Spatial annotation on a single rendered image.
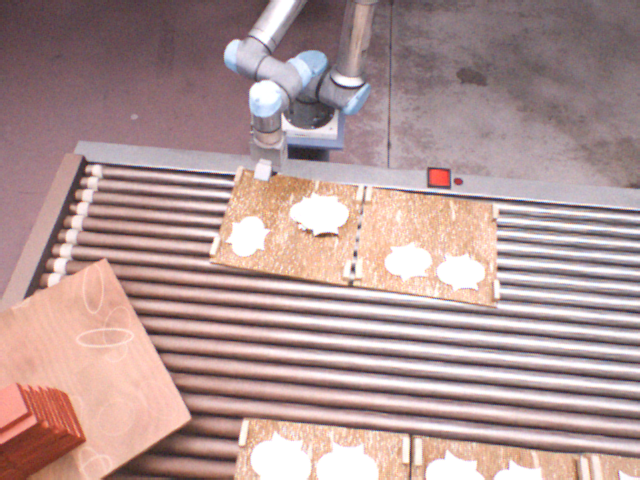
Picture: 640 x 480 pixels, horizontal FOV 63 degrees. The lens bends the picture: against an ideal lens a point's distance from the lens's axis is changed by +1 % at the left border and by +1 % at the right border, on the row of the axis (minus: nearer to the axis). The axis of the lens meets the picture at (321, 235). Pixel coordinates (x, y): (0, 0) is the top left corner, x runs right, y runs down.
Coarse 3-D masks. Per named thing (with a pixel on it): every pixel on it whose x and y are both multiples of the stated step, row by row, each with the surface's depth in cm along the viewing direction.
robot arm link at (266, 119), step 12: (264, 84) 123; (252, 96) 122; (264, 96) 121; (276, 96) 122; (252, 108) 124; (264, 108) 122; (276, 108) 124; (252, 120) 129; (264, 120) 126; (276, 120) 127; (264, 132) 130
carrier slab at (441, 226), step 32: (384, 192) 166; (384, 224) 160; (416, 224) 160; (448, 224) 160; (480, 224) 161; (384, 256) 154; (480, 256) 155; (384, 288) 149; (416, 288) 149; (448, 288) 149; (480, 288) 150
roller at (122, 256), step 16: (64, 256) 155; (80, 256) 155; (96, 256) 154; (112, 256) 154; (128, 256) 154; (144, 256) 154; (160, 256) 154; (176, 256) 154; (192, 256) 155; (224, 272) 154; (240, 272) 154; (256, 272) 153; (352, 272) 153; (512, 288) 152; (528, 288) 152; (560, 304) 152; (576, 304) 151; (592, 304) 151; (608, 304) 150; (624, 304) 150
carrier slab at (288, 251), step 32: (256, 192) 165; (288, 192) 165; (320, 192) 165; (352, 192) 166; (224, 224) 159; (288, 224) 159; (352, 224) 160; (224, 256) 153; (256, 256) 153; (288, 256) 153; (320, 256) 154; (352, 256) 154
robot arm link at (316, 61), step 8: (296, 56) 170; (304, 56) 169; (312, 56) 169; (320, 56) 168; (312, 64) 167; (320, 64) 166; (328, 64) 170; (312, 72) 165; (320, 72) 166; (328, 72) 167; (312, 80) 167; (320, 80) 166; (312, 88) 169; (304, 96) 174; (312, 96) 172
